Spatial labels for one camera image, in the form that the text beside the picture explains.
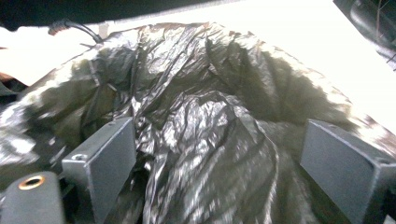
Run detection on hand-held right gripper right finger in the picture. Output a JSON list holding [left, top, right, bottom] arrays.
[[299, 119, 396, 224]]

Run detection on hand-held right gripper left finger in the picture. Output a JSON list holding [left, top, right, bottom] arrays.
[[61, 116, 138, 224]]

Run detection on black plastic garbage bag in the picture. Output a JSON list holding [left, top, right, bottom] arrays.
[[0, 21, 396, 224]]

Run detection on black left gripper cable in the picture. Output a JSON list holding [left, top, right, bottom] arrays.
[[48, 19, 105, 45]]

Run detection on black equipment stand with cables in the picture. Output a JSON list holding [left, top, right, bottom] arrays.
[[332, 0, 396, 72]]

